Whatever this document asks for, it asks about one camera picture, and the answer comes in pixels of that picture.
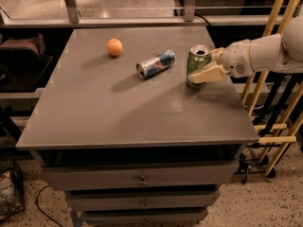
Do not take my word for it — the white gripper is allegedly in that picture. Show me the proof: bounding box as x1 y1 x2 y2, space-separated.
187 40 253 84

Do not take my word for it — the black cable behind table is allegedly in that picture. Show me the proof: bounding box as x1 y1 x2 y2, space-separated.
194 13 222 45

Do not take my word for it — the black wire basket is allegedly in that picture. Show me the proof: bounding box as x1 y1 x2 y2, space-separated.
0 152 25 221

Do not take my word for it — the black floor cable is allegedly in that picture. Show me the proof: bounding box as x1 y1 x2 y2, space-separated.
35 184 64 227

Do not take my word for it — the grey drawer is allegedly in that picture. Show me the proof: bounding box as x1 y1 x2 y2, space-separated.
83 209 207 226
42 160 238 191
66 190 220 211

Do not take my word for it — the dark chair at left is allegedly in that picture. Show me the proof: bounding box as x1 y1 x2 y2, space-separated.
0 34 53 93

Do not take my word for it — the middle grey drawer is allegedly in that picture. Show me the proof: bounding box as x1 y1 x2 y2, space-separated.
66 190 220 211

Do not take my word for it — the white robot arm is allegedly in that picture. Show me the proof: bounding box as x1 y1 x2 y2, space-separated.
187 15 303 84

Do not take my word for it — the green soda can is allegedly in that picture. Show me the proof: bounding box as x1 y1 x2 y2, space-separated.
186 44 212 91

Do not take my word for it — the metal window frame rail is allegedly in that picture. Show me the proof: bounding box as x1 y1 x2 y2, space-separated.
0 0 275 27

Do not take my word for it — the grey drawer cabinet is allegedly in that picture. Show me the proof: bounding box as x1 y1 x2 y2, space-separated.
15 26 260 227

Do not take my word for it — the blue silver energy drink can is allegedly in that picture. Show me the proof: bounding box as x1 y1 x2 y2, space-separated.
136 50 175 79

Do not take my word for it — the bottom grey drawer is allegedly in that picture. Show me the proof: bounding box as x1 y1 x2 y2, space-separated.
83 209 207 226

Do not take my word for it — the orange fruit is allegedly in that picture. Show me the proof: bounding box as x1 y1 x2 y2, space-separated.
107 39 123 57

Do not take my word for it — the top grey drawer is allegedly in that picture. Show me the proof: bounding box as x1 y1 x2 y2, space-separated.
42 160 238 191

